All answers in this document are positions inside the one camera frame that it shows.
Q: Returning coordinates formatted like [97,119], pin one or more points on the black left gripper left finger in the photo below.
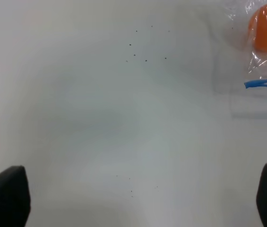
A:
[15,200]

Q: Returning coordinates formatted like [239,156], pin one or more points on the clear zip bag blue seal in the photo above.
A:
[249,88]

